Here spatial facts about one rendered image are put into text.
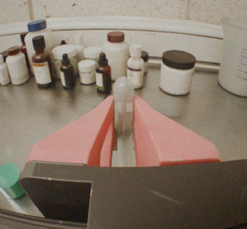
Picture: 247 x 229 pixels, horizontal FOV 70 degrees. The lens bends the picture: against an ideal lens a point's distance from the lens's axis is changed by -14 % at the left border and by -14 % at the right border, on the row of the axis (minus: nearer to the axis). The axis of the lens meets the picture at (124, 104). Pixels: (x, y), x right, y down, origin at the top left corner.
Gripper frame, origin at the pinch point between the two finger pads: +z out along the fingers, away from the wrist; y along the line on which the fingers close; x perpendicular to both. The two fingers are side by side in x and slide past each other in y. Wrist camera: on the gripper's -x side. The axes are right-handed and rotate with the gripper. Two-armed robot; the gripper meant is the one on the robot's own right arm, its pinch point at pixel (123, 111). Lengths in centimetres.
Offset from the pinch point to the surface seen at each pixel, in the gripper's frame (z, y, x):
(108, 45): 29.8, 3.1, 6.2
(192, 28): 37.6, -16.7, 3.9
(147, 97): 22.4, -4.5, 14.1
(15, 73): 27.9, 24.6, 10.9
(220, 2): 40.7, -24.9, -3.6
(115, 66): 28.7, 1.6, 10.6
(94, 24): 40.3, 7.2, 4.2
